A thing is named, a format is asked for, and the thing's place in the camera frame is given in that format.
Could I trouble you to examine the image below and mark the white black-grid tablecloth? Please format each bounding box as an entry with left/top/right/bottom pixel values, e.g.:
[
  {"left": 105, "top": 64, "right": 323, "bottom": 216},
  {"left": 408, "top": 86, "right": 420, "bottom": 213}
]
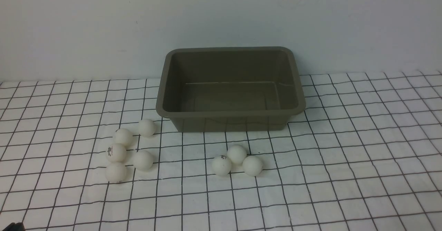
[{"left": 0, "top": 71, "right": 442, "bottom": 231}]

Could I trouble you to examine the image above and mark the white ball cluster top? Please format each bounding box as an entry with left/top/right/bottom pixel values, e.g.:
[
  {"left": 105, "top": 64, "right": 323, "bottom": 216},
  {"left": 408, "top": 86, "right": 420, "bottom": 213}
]
[{"left": 113, "top": 128, "right": 134, "bottom": 147}]

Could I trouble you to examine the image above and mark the olive green plastic bin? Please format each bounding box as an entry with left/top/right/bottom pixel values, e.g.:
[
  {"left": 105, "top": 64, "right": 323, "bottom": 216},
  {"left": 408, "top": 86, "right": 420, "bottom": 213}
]
[{"left": 156, "top": 47, "right": 306, "bottom": 133}]

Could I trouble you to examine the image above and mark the white ball with logo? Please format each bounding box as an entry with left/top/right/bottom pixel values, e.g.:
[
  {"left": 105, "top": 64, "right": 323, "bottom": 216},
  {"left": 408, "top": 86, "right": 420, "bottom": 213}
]
[{"left": 106, "top": 143, "right": 127, "bottom": 162}]

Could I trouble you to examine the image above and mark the white ball cluster bottom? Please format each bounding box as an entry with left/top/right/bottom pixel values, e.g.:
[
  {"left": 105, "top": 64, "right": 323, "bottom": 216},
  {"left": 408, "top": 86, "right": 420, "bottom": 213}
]
[{"left": 105, "top": 162, "right": 127, "bottom": 183}]

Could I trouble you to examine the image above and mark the white ball cluster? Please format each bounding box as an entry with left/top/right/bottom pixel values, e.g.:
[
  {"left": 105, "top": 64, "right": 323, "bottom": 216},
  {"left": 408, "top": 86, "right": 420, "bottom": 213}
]
[
  {"left": 105, "top": 162, "right": 127, "bottom": 183},
  {"left": 133, "top": 151, "right": 154, "bottom": 171},
  {"left": 113, "top": 128, "right": 134, "bottom": 147}
]

